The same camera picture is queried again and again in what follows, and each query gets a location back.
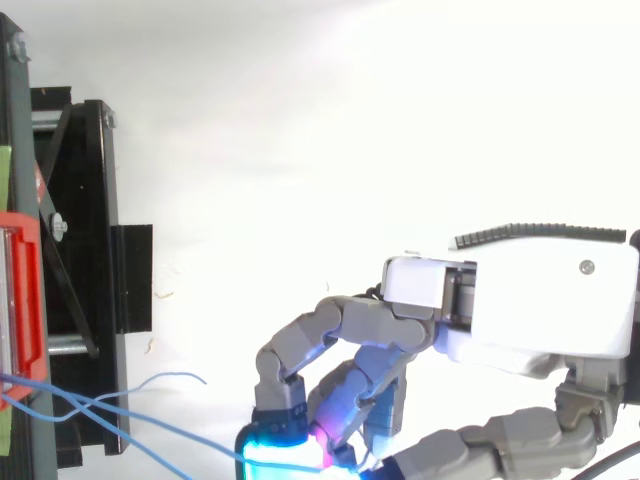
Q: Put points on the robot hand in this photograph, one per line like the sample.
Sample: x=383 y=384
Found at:
x=530 y=300

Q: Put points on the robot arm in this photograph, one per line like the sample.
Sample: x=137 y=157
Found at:
x=636 y=300

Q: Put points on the black stand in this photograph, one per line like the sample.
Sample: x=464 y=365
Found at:
x=85 y=250

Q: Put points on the red bin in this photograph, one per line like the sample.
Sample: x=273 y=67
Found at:
x=30 y=300

